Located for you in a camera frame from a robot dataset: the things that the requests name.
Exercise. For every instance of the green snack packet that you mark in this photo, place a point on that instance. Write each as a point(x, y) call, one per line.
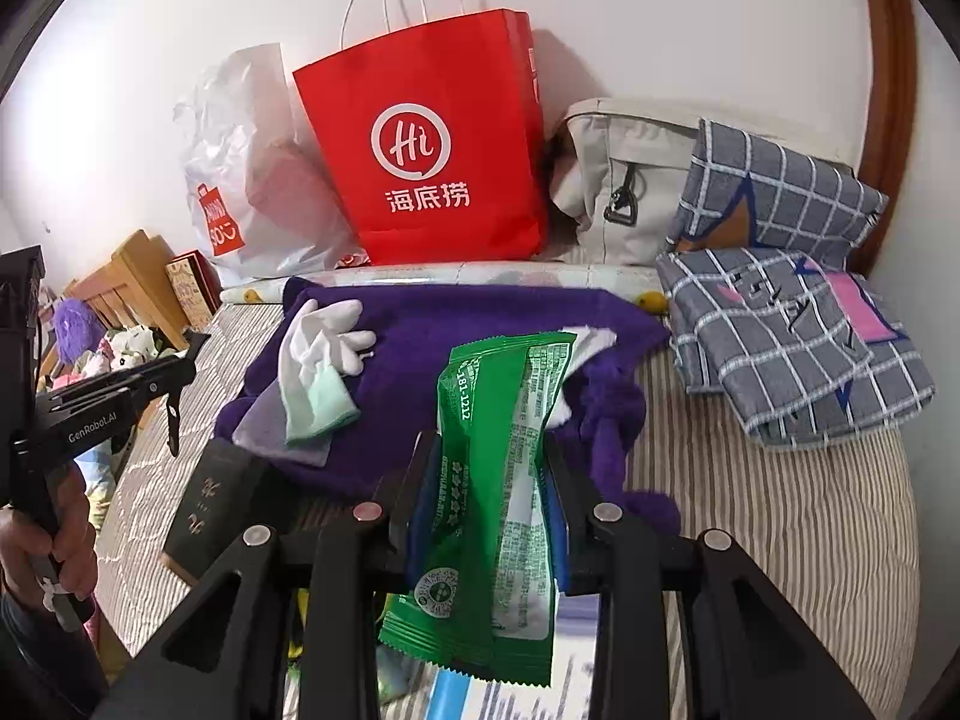
point(480, 450)

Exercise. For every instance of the grey cloth piece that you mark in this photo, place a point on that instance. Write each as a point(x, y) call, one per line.
point(259, 427)

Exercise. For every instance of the brown patterned box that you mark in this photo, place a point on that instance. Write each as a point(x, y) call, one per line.
point(191, 289)

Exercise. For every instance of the purple fluffy cloth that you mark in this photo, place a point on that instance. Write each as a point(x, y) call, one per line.
point(405, 345)

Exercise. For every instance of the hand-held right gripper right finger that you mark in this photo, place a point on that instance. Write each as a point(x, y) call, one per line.
point(570, 540)

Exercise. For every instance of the black box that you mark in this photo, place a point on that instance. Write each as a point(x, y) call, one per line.
point(210, 502)

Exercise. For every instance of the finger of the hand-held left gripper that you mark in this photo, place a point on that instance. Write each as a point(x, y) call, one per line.
point(172, 371)
point(173, 427)

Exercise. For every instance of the yellow green packet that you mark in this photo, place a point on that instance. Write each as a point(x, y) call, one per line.
point(301, 615)

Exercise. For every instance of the wooden headboard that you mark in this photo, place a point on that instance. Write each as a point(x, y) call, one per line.
point(889, 90)

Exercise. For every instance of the beige fabric bag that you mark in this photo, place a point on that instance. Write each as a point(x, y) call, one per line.
point(600, 157)

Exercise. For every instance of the grey checked pillowcase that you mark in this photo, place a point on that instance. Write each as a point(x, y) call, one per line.
point(787, 360)
point(787, 195)

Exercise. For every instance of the person's left forearm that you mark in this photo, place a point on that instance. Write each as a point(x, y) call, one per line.
point(37, 660)

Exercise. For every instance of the white plush toy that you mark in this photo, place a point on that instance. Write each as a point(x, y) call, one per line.
point(131, 345)

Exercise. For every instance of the white patterned bedspread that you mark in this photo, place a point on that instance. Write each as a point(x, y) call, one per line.
point(142, 495)

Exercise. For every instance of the purple plush toy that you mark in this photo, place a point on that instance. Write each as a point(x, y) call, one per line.
point(75, 330)

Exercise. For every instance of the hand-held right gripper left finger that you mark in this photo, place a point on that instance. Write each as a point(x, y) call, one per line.
point(421, 499)

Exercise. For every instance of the person's left hand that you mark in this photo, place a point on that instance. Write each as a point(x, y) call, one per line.
point(75, 540)

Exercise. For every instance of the small yellow object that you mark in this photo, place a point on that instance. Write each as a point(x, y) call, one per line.
point(652, 302)

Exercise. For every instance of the wooden furniture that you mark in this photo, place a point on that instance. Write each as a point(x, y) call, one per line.
point(135, 277)

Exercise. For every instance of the white glove green cuff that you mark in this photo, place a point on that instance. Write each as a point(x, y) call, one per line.
point(307, 390)

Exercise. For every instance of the blue packet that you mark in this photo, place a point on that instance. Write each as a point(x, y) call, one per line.
point(525, 697)

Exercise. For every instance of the red paper bag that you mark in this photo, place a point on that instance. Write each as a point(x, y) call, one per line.
point(435, 165)

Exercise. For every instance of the striped bed sheet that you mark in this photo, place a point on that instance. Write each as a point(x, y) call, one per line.
point(787, 540)

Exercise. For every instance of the white plastic bag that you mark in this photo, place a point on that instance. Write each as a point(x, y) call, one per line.
point(247, 187)

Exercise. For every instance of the white printed bed pad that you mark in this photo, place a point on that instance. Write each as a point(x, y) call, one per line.
point(420, 274)

